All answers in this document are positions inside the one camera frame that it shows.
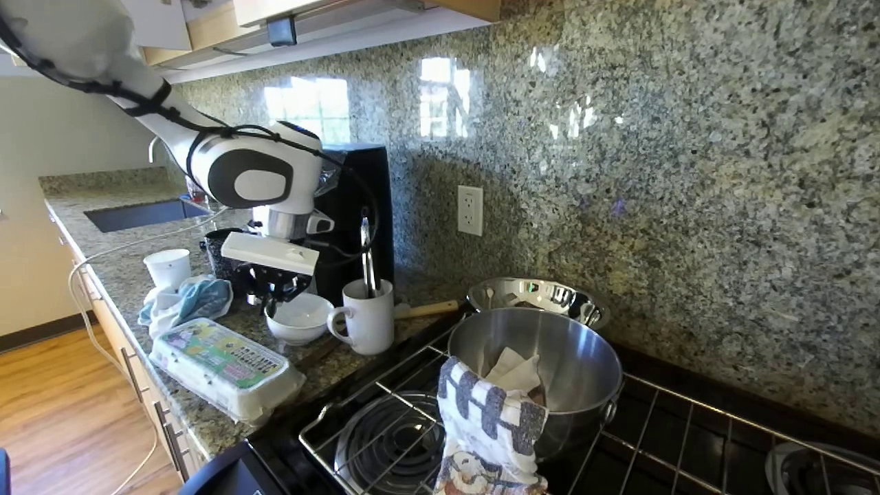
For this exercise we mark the white ceramic mug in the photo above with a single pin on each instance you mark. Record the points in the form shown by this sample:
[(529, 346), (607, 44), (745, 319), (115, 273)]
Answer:
[(369, 319)]

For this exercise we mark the stainless steel pot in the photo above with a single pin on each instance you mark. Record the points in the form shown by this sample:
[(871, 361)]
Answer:
[(560, 366)]

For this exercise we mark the white wall outlet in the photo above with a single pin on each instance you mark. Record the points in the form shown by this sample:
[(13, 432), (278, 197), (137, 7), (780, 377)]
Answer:
[(472, 209)]

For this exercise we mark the black electric stove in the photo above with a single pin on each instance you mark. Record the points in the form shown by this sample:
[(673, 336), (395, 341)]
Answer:
[(277, 458)]

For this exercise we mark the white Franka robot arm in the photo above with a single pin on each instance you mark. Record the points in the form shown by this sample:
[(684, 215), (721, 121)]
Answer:
[(248, 174)]

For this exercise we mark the wooden wall cabinet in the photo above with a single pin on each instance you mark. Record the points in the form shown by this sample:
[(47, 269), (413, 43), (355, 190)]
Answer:
[(321, 14)]

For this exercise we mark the wooden base cabinet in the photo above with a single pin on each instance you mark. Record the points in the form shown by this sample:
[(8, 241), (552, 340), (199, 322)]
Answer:
[(138, 385)]

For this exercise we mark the patterned kitchen towel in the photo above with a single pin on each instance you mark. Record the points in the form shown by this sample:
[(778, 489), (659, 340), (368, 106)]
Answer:
[(485, 431)]

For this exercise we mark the white ceramic bowl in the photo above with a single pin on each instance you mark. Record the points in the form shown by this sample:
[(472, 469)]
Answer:
[(298, 319)]

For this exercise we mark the black steel air fryer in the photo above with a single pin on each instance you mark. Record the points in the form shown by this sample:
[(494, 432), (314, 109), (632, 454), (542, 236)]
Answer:
[(361, 222)]

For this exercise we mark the grey organic egg carton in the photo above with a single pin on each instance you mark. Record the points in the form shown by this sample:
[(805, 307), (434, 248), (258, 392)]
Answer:
[(225, 361)]

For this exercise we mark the blue white crumpled cloth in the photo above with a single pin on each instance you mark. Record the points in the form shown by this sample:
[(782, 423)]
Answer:
[(189, 302)]

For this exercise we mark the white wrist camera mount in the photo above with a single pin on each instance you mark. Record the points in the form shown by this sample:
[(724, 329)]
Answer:
[(272, 251)]

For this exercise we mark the kitchen sink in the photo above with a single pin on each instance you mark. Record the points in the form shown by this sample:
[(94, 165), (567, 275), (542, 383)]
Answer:
[(138, 215)]

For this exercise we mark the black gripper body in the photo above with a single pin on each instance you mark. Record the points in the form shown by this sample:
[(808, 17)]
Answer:
[(277, 278)]

